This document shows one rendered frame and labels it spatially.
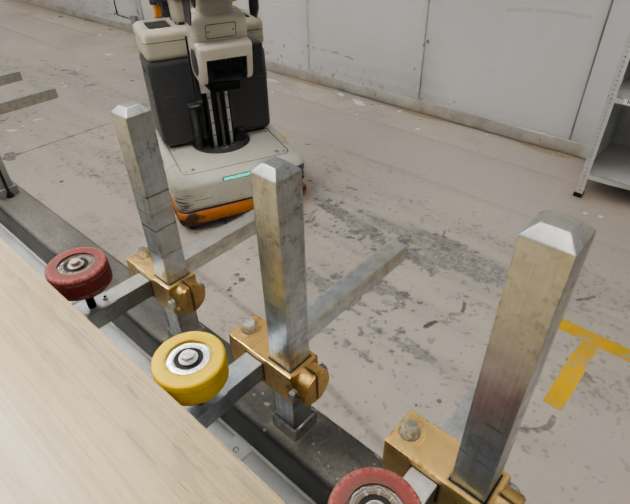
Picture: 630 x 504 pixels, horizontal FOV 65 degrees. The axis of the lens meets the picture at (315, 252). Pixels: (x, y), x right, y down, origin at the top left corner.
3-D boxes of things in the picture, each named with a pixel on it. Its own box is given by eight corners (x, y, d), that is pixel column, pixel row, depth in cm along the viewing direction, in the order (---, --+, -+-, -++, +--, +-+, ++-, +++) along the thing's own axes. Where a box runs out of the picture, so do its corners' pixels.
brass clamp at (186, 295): (161, 266, 86) (155, 242, 83) (211, 301, 78) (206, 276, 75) (129, 284, 82) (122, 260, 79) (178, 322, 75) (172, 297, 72)
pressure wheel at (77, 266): (116, 341, 71) (93, 279, 64) (60, 342, 71) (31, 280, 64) (133, 302, 77) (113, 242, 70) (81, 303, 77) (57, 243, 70)
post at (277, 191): (296, 435, 77) (275, 150, 48) (313, 449, 75) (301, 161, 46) (280, 451, 75) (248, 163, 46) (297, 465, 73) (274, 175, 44)
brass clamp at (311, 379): (261, 336, 72) (258, 310, 69) (333, 386, 65) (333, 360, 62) (228, 361, 69) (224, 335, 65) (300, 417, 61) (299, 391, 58)
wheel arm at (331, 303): (389, 256, 86) (391, 235, 84) (406, 264, 84) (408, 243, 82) (182, 423, 61) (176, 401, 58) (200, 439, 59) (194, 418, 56)
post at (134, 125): (197, 356, 91) (133, 96, 62) (209, 365, 89) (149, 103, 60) (181, 367, 89) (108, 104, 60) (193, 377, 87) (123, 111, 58)
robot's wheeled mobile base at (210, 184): (153, 170, 274) (143, 127, 259) (262, 147, 295) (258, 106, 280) (182, 233, 226) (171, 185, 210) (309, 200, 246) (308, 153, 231)
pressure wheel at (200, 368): (193, 461, 56) (173, 397, 49) (157, 416, 61) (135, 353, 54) (250, 418, 60) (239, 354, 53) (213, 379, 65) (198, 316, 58)
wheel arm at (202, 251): (286, 207, 100) (284, 188, 97) (298, 213, 98) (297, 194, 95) (81, 326, 74) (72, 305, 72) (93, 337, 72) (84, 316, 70)
